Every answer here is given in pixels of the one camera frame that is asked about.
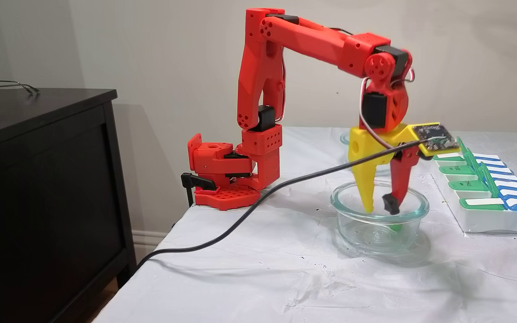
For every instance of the eyeglasses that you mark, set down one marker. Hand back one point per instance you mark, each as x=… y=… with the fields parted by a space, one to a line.
x=16 y=84

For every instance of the green round pill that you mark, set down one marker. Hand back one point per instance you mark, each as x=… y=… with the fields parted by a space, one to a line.
x=395 y=227

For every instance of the weekly pill organizer box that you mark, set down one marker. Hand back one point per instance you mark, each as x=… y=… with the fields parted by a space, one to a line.
x=487 y=220

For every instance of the white tablecloth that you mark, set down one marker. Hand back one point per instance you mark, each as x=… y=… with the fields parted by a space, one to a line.
x=263 y=278

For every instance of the glass bowl for green pills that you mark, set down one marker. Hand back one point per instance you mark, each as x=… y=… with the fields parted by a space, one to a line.
x=352 y=242

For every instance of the black table clamp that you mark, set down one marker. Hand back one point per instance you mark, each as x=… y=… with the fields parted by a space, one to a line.
x=195 y=180

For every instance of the camera circuit board yellow frame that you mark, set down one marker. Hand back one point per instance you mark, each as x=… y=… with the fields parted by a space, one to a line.
x=435 y=137

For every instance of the black wooden cabinet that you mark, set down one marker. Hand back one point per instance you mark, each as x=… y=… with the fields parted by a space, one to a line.
x=38 y=202

